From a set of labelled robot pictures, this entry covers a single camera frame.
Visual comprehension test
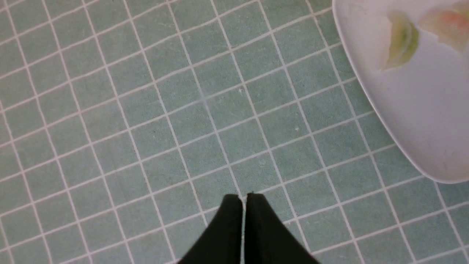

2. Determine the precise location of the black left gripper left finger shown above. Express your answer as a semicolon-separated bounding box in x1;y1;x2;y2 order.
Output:
179;194;243;264

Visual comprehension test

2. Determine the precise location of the green checked tablecloth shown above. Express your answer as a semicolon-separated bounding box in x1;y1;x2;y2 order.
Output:
0;0;468;264

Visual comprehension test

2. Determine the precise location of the green dumpling left on plate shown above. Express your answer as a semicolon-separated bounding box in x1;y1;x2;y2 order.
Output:
383;10;420;70

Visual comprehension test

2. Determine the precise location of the white square plate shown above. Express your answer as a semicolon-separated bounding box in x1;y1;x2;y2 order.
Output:
332;0;469;183

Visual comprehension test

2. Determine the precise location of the pink dumpling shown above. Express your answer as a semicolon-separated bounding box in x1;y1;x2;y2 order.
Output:
418;0;469;53

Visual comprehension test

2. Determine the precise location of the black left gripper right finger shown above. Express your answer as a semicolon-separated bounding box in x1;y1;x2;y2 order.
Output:
244;193;319;264

